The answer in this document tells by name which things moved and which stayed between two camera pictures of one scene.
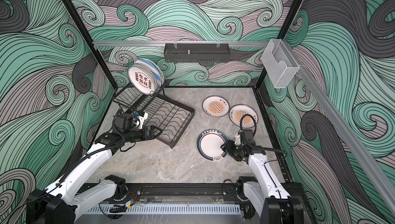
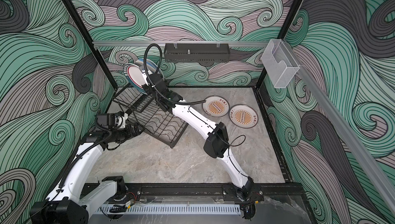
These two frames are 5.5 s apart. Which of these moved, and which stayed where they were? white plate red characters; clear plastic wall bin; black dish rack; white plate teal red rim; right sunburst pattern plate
Moved: white plate teal red rim; white plate red characters
Stayed: black dish rack; right sunburst pattern plate; clear plastic wall bin
